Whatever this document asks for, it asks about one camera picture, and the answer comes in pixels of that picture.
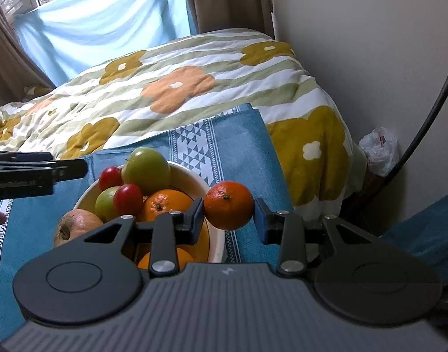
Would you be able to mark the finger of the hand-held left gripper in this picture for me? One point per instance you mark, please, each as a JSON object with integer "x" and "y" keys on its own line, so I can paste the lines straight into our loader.
{"x": 29, "y": 157}
{"x": 70, "y": 170}

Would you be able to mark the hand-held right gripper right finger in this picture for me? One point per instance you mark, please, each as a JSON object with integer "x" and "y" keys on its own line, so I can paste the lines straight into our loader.
{"x": 260, "y": 220}

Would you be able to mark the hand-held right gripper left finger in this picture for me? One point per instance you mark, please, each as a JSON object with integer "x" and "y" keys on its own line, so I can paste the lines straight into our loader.
{"x": 198, "y": 216}

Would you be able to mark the white bowl with yellow inside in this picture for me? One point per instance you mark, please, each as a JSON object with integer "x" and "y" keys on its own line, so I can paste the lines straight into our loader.
{"x": 216, "y": 242}

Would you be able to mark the small deep orange tangerine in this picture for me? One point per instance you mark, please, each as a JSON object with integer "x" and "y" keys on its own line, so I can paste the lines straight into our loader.
{"x": 227, "y": 205}

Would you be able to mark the large orange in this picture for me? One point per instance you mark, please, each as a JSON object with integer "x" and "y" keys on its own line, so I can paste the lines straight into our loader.
{"x": 161, "y": 205}

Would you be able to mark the red cherry tomato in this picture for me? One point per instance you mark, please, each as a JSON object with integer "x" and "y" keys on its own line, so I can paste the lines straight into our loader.
{"x": 110, "y": 178}
{"x": 128, "y": 200}

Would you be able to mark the large green apple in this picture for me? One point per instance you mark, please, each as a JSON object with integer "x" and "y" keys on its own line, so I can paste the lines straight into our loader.
{"x": 147, "y": 170}

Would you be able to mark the small orange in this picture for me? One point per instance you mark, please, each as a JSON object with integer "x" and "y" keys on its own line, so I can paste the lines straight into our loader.
{"x": 185, "y": 257}

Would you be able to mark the small green apple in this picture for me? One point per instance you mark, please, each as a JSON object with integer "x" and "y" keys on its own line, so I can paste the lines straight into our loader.
{"x": 104, "y": 203}

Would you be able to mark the large wrinkled yellow-red apple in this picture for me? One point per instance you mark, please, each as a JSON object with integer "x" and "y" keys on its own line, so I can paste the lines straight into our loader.
{"x": 77, "y": 227}

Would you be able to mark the blue patterned cloth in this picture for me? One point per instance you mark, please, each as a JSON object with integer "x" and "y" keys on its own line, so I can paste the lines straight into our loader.
{"x": 227, "y": 146}

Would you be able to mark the beige curtain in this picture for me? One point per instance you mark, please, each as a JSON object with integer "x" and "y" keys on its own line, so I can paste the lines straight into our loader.
{"x": 227, "y": 0}
{"x": 11, "y": 62}

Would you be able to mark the white plastic bag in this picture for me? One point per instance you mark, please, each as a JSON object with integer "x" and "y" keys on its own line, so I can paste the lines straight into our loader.
{"x": 378, "y": 150}

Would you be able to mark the light blue curtain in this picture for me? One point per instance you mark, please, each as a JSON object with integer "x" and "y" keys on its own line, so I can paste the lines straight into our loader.
{"x": 99, "y": 25}

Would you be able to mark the floral striped quilt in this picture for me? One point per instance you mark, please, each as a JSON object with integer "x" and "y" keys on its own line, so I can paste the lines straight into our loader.
{"x": 209, "y": 62}

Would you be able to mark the blue fabric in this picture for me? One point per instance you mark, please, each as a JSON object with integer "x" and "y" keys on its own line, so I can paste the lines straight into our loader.
{"x": 429, "y": 227}

